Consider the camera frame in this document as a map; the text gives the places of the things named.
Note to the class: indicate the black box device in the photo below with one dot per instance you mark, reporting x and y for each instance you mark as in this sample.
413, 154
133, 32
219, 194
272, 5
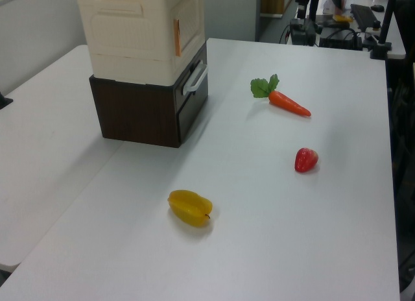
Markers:
303, 33

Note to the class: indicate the small yellow object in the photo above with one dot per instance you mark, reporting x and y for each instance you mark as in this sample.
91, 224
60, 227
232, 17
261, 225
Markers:
343, 18

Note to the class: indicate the yellow toy starfruit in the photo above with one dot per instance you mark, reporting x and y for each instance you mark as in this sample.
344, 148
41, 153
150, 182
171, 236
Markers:
189, 208

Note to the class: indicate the black camera stand pole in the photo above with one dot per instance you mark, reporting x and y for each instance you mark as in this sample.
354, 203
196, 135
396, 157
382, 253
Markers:
388, 19

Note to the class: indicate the cream cabinet door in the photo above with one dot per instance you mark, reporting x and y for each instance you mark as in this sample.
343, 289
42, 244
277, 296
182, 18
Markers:
192, 22

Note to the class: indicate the black keyboard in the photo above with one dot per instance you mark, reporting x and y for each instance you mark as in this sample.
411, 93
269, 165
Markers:
363, 17

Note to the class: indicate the black clamp base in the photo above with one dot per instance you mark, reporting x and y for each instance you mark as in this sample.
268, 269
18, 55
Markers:
4, 101

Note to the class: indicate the black computer mouse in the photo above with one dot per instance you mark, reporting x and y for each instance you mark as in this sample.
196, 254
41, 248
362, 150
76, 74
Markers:
377, 8

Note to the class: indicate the black stand table clamp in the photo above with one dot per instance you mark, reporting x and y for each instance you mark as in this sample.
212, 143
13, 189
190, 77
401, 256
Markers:
381, 50

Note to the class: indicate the black button knob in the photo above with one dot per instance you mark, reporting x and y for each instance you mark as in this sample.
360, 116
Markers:
376, 24

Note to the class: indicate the red toy strawberry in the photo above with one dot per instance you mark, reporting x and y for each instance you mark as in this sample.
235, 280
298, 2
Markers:
306, 160

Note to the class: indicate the flat black electronics box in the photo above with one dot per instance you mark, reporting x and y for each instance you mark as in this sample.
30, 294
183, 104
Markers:
338, 40

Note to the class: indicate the orange toy carrot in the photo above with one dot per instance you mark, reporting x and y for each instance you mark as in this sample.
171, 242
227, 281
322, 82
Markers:
285, 103

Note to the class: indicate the white wooden tray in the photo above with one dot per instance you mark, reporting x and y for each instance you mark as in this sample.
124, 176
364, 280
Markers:
129, 38

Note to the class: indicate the brown wooden drawer cabinet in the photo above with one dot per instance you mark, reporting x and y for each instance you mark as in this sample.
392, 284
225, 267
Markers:
136, 113

